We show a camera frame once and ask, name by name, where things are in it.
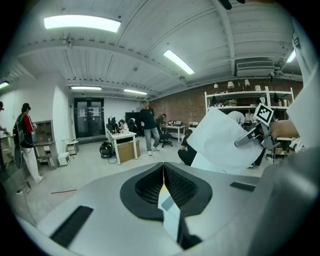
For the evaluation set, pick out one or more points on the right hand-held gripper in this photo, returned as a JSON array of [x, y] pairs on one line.
[[264, 113]]

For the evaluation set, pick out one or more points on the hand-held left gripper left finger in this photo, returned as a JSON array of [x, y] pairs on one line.
[[140, 192]]

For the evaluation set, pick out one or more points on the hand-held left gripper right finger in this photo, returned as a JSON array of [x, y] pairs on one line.
[[190, 190]]

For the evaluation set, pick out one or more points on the white sheet of paper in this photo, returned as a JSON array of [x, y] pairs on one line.
[[220, 140]]

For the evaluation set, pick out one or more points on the person's right forearm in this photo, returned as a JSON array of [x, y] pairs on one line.
[[285, 128]]

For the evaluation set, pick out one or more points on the brown cardboard box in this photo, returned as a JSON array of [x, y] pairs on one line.
[[128, 151]]

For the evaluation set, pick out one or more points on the white metal shelf rack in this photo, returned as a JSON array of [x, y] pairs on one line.
[[250, 93]]

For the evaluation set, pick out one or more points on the black round bag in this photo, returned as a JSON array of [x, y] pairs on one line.
[[106, 150]]

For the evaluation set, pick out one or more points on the white lamp shade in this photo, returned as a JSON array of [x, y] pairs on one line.
[[215, 85], [230, 85], [247, 83]]

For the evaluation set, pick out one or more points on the black office chair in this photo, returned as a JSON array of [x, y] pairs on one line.
[[165, 140]]

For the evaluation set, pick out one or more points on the white office desk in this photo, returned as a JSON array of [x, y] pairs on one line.
[[123, 135]]

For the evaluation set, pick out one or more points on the white table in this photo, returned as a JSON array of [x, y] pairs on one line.
[[175, 126]]

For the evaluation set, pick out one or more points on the white air conditioner unit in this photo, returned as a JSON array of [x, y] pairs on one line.
[[255, 67]]

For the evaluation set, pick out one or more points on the black computer monitors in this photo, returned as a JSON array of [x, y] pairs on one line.
[[113, 123]]

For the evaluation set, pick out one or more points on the black cabinet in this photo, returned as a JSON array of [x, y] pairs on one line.
[[130, 117]]

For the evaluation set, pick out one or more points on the red stick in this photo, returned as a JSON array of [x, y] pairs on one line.
[[63, 191]]

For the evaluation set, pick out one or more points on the small white cart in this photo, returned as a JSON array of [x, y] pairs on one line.
[[72, 147]]

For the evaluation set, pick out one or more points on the small white appliance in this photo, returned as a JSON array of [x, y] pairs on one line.
[[63, 158]]

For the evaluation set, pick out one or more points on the black double door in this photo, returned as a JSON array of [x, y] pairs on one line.
[[88, 125]]

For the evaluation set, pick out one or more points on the long ceiling light strip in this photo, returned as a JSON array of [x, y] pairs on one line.
[[135, 91], [3, 84], [291, 56], [178, 62], [85, 88]]

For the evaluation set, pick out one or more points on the grey shelf unit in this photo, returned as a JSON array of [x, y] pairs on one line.
[[45, 140]]

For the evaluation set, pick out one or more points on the large ceiling light panel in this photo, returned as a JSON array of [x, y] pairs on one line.
[[82, 23]]

